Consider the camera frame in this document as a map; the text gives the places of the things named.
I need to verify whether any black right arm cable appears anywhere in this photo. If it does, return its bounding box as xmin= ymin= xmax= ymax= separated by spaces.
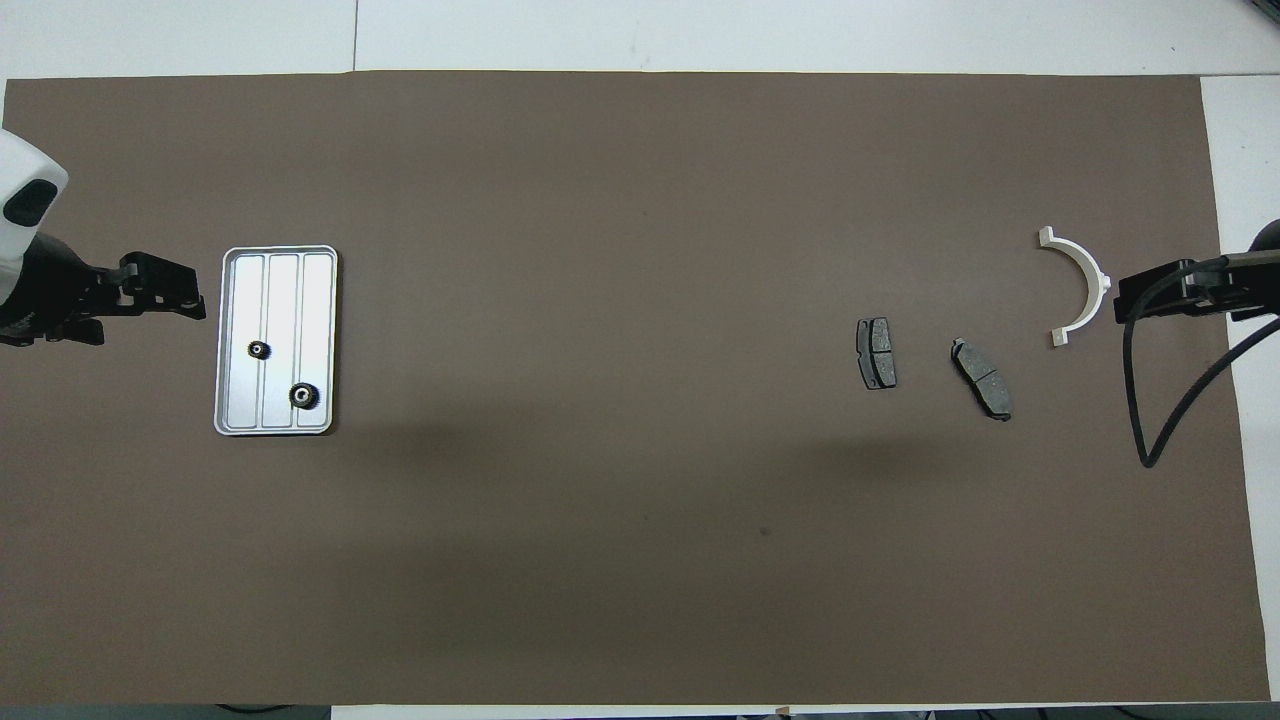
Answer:
xmin=1124 ymin=253 xmax=1280 ymax=469

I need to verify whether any brown table mat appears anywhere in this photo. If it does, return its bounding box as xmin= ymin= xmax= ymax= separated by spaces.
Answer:
xmin=0 ymin=70 xmax=1271 ymax=706

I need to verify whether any white half-ring bracket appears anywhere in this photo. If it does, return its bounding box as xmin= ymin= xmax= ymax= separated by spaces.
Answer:
xmin=1037 ymin=226 xmax=1113 ymax=348

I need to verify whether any short rectangular brake pad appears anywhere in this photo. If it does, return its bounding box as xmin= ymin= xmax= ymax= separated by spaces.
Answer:
xmin=856 ymin=317 xmax=898 ymax=391

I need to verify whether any long curved brake pad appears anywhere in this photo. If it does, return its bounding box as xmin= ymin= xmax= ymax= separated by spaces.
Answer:
xmin=950 ymin=337 xmax=1014 ymax=422

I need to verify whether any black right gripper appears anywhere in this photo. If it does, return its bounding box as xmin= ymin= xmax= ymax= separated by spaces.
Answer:
xmin=1112 ymin=218 xmax=1280 ymax=325

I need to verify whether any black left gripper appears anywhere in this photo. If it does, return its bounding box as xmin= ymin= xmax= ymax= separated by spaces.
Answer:
xmin=0 ymin=232 xmax=209 ymax=347

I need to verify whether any silver metal tray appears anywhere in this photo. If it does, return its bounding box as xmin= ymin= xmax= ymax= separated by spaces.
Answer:
xmin=213 ymin=244 xmax=339 ymax=437

